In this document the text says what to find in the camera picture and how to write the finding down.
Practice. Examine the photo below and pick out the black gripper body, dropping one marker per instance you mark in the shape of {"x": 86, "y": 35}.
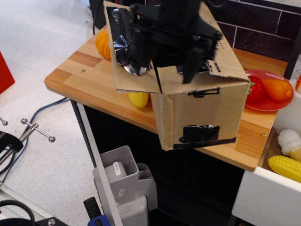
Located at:
{"x": 177, "y": 23}

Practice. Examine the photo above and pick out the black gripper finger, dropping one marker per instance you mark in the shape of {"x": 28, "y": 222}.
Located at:
{"x": 193, "y": 64}
{"x": 145, "y": 47}

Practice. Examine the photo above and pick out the brown cardboard box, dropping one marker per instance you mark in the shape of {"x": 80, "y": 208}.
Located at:
{"x": 205, "y": 112}

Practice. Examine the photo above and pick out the metal spoon on left flap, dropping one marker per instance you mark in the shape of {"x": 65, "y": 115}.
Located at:
{"x": 135, "y": 70}

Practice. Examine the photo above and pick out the orange plastic pumpkin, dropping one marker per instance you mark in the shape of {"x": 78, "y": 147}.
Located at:
{"x": 102, "y": 44}

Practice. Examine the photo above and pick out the yellow toy corn under box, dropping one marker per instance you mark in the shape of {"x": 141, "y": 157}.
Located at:
{"x": 139, "y": 99}

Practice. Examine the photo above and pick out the red toy tomato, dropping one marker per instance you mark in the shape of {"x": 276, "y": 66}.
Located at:
{"x": 256, "y": 92}

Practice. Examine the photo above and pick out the red plastic plate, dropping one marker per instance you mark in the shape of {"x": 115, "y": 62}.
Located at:
{"x": 267, "y": 103}

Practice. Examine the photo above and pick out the orange toy carrot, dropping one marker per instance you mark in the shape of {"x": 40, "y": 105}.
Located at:
{"x": 278, "y": 90}

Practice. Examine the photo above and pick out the white toy ice cream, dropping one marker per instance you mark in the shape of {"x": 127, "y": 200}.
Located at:
{"x": 290, "y": 142}

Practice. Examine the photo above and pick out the red box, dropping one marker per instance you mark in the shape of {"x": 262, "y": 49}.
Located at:
{"x": 6, "y": 78}

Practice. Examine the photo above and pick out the yellow toy corn in bin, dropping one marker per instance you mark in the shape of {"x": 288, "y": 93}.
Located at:
{"x": 286, "y": 167}

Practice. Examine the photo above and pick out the grey plastic holder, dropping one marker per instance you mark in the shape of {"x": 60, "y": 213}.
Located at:
{"x": 126, "y": 189}

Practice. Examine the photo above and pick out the white storage bin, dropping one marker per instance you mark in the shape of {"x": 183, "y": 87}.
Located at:
{"x": 265, "y": 198}

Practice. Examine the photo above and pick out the metal clamp with handle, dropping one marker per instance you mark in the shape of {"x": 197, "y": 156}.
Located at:
{"x": 15, "y": 144}

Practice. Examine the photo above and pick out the blue black tool handle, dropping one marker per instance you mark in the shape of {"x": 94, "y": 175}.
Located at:
{"x": 94, "y": 213}

